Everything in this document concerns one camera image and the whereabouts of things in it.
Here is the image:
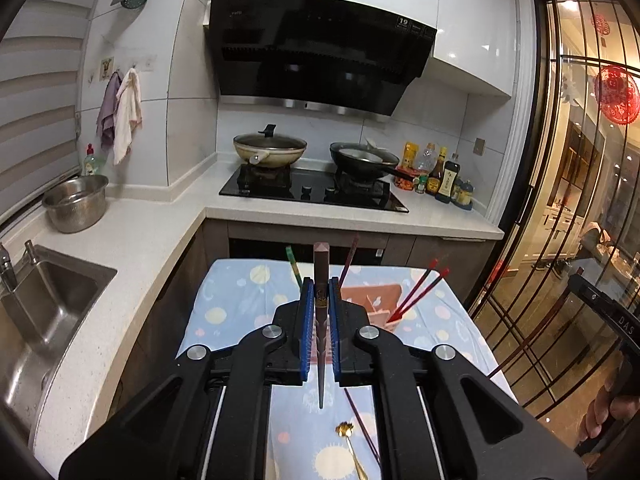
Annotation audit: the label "gold flower spoon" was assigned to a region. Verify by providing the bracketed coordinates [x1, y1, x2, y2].
[334, 422, 368, 478]

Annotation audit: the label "white window blinds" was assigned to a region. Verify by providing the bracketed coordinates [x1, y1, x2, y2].
[0, 0, 101, 226]

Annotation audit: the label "green dish soap bottle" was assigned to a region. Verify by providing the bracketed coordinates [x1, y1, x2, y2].
[81, 143, 103, 177]

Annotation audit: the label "dark soy sauce bottle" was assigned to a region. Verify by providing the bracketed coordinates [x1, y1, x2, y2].
[440, 153, 462, 203]

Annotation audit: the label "chrome faucet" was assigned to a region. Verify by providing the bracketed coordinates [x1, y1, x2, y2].
[0, 242, 18, 293]

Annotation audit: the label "stainless steel sink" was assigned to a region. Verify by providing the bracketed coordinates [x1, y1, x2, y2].
[0, 245, 118, 441]

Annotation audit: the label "white hanging cloth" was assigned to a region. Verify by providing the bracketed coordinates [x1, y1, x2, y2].
[112, 67, 143, 166]

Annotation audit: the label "black range hood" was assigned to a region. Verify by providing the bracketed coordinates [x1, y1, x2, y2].
[202, 0, 438, 123]

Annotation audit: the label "clear plastic bottle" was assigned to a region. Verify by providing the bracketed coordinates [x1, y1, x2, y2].
[416, 142, 437, 173]

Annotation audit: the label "stainless steel bowl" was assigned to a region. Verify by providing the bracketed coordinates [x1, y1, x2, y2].
[41, 175, 110, 234]

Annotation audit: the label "red noodle cup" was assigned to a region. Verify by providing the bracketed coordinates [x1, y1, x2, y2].
[395, 165, 418, 192]

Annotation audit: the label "green chopstick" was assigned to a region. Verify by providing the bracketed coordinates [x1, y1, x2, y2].
[285, 246, 302, 288]

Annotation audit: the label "purple hanging cloth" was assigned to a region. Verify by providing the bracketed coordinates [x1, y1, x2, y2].
[96, 71, 124, 150]

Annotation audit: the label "glass sliding door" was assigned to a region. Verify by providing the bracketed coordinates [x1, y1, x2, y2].
[470, 0, 640, 461]

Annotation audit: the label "pink perforated utensil holder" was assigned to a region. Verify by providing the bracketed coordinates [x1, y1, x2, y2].
[340, 282, 403, 333]

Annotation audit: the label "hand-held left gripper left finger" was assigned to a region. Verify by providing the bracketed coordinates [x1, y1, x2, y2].
[59, 279, 315, 480]

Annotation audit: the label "black wok with lid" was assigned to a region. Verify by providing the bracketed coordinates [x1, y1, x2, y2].
[329, 137, 421, 186]

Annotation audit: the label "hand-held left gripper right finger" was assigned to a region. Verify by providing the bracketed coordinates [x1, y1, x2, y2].
[327, 282, 588, 480]

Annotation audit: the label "blue printed tablecloth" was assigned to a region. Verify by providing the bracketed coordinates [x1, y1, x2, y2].
[177, 257, 518, 480]

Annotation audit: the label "dark brown chopstick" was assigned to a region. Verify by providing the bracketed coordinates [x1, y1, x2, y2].
[312, 241, 331, 409]

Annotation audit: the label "beige wok with lid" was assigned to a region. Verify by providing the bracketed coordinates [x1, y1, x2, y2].
[233, 124, 308, 170]

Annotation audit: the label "person's right hand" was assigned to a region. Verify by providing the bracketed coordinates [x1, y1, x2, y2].
[587, 394, 640, 441]

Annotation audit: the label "large red paper-cut decoration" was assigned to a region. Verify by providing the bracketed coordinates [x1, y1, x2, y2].
[592, 65, 640, 125]

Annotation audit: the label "brown sauce bottle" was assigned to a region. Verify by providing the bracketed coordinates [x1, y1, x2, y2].
[426, 146, 448, 196]

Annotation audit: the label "black gas stove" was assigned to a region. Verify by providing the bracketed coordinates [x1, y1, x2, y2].
[219, 164, 409, 214]

